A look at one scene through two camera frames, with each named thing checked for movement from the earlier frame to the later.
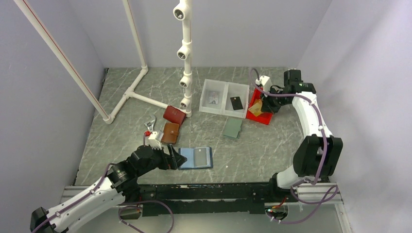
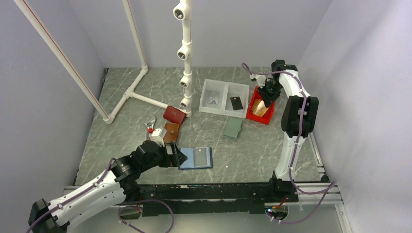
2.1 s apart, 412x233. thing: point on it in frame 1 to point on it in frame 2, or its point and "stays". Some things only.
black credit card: [236, 103] stays
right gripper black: [266, 106] to [268, 99]
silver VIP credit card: [213, 97] stays
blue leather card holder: [197, 158] stays
